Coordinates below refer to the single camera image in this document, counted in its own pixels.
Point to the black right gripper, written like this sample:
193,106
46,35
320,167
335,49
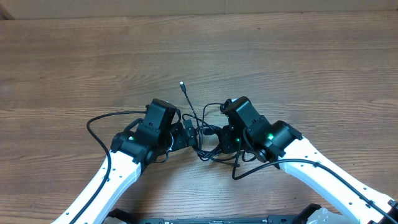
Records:
228,147

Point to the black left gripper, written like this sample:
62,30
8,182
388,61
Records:
180,140

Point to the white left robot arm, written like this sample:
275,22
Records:
160,132

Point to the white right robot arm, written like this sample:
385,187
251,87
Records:
284,147

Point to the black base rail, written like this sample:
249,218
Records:
313,213

